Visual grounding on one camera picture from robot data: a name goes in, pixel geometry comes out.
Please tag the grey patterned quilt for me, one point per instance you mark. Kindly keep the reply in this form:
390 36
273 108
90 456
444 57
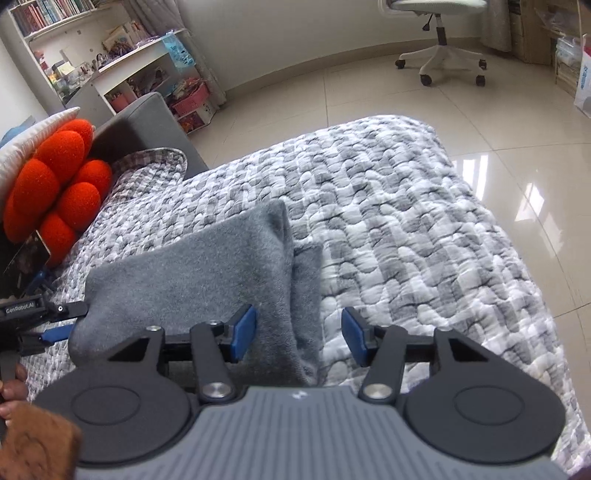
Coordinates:
405 239

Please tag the brown fuzzy sleeve cuff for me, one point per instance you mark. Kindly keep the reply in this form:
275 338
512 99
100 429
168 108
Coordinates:
39 445

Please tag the dark grey sofa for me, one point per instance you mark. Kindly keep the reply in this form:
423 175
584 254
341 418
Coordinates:
147 123

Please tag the white desk with shelves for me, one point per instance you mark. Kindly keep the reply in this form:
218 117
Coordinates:
93 55

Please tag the blue phone stand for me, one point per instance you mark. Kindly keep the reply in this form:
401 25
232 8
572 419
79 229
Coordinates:
42 283

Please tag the grey curtain right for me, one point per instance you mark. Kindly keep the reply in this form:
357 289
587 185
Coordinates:
496 26

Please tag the orange pumpkin plush cushion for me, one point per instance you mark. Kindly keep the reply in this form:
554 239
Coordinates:
58 191

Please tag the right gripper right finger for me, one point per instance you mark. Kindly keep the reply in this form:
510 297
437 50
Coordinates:
385 352

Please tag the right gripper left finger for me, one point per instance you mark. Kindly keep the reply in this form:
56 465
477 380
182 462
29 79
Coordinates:
210 347

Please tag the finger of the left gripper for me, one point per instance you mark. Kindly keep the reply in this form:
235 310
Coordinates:
57 334

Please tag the teal hanging bag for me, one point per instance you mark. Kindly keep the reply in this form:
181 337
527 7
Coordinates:
181 57

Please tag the white shopping bag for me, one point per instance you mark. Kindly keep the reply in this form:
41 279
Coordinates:
583 92

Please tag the person left hand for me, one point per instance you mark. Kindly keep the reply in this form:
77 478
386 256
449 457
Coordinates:
13 392

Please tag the pink storage basket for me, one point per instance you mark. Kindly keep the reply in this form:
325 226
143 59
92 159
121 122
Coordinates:
191 102

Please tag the wooden shelf unit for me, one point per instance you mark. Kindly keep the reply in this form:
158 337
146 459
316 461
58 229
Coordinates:
549 33

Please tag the grey knit sweater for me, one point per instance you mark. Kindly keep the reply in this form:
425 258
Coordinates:
250 258

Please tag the white pillow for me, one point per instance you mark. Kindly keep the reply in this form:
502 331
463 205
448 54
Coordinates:
17 151

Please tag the grey office chair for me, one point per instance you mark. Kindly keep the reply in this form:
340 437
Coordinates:
437 55

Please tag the smartphone on stand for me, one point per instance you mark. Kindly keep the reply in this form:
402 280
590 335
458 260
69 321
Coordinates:
27 263

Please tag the blue plush toy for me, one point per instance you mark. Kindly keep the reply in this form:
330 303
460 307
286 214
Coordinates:
14 132

